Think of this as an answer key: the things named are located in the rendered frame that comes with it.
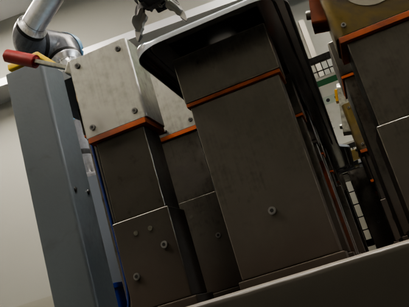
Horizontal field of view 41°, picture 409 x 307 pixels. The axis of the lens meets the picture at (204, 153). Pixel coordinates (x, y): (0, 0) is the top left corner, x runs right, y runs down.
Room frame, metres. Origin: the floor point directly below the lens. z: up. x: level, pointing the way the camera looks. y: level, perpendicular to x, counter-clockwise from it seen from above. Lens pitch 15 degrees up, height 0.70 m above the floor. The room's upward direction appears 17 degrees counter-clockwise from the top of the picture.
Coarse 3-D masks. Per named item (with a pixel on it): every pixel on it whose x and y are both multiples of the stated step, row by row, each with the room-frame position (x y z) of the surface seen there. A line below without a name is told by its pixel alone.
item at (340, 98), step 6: (336, 90) 1.26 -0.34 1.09; (336, 96) 1.27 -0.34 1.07; (342, 96) 1.26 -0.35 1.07; (336, 102) 1.28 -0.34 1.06; (342, 102) 1.26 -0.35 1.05; (342, 108) 1.26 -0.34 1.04; (342, 114) 1.26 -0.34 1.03; (342, 120) 1.26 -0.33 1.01; (342, 126) 1.26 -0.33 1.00; (348, 126) 1.26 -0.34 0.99; (348, 132) 1.26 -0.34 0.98
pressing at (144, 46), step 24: (264, 0) 0.57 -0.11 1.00; (192, 24) 0.56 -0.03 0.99; (216, 24) 0.59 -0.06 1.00; (240, 24) 0.61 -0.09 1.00; (288, 24) 0.64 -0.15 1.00; (144, 48) 0.58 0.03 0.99; (168, 48) 0.61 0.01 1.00; (192, 48) 0.63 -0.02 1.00; (288, 48) 0.72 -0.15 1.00; (168, 72) 0.69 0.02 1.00; (288, 72) 0.81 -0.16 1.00; (312, 72) 0.82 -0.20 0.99; (312, 96) 0.97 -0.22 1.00; (312, 120) 1.13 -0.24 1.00; (336, 144) 1.43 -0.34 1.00; (336, 168) 1.81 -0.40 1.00
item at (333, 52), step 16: (336, 64) 0.82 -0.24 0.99; (352, 80) 0.82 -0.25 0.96; (352, 96) 0.82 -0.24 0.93; (368, 112) 0.82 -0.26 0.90; (368, 128) 0.82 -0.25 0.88; (368, 144) 0.83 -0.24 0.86; (384, 176) 0.82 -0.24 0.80; (384, 192) 0.91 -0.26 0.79; (400, 208) 0.82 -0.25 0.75; (400, 224) 0.82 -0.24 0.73; (400, 240) 0.88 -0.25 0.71
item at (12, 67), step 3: (36, 54) 0.81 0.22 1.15; (39, 54) 0.82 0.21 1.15; (42, 54) 0.83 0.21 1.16; (42, 57) 0.82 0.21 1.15; (45, 57) 0.83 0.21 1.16; (45, 60) 0.83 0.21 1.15; (48, 60) 0.84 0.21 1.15; (51, 60) 0.85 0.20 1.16; (9, 66) 0.82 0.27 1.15; (12, 66) 0.82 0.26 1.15; (15, 66) 0.82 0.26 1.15; (18, 66) 0.82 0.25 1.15; (21, 66) 0.83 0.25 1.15; (9, 69) 0.83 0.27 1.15; (12, 69) 0.83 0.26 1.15; (15, 69) 0.83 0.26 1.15
